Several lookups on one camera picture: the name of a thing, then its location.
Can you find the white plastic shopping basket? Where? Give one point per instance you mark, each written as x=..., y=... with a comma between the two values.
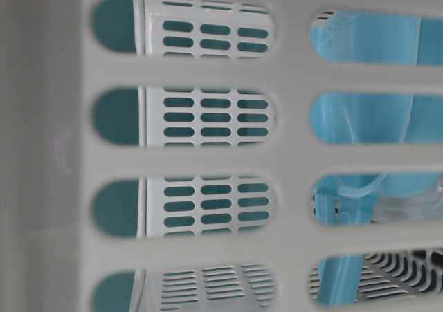
x=53, y=163

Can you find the light blue plastic dustpan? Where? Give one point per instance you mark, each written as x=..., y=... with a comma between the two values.
x=353, y=118

